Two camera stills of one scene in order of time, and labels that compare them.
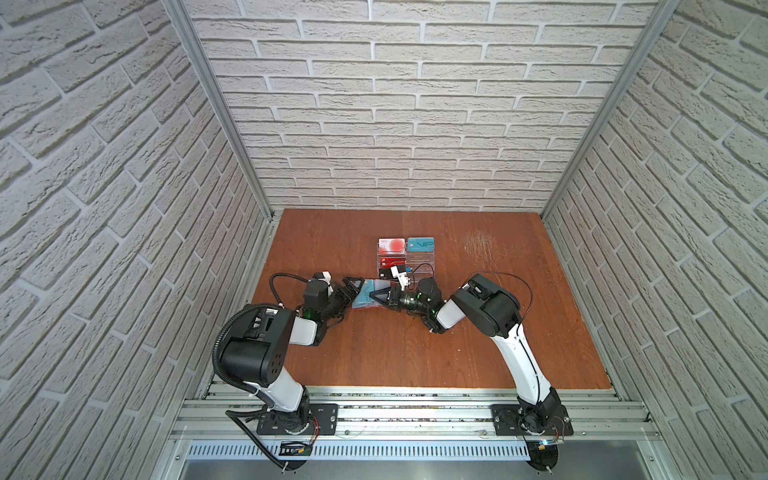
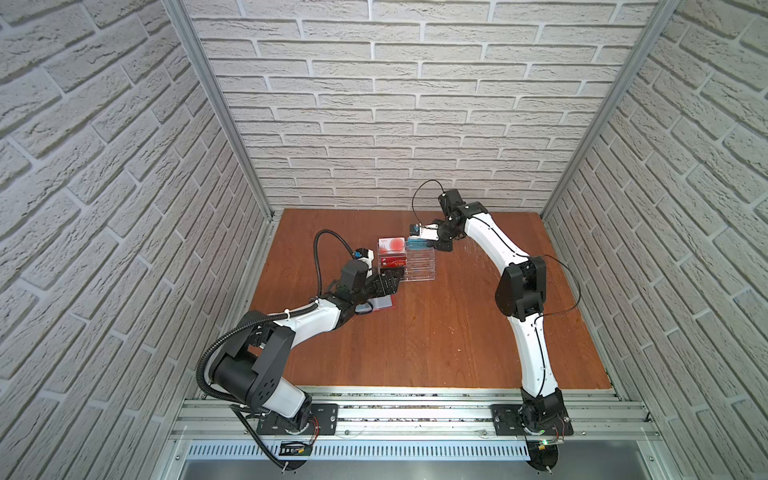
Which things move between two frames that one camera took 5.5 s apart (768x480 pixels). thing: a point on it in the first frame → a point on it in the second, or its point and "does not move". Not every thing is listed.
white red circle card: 391,246 does not move
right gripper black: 395,298 → 441,245
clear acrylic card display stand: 415,255 does not move
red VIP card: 387,263 does not move
